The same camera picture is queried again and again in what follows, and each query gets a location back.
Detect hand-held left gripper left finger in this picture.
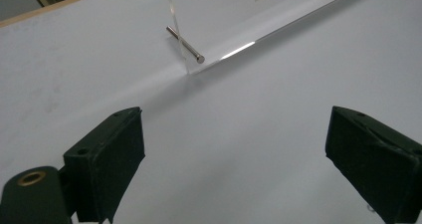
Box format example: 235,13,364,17
63,106,146,224

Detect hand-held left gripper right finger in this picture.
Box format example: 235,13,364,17
324,106,422,224

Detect metal pin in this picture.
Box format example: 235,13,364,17
165,25,206,65

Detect clear acrylic plate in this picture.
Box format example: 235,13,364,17
164,0,370,76

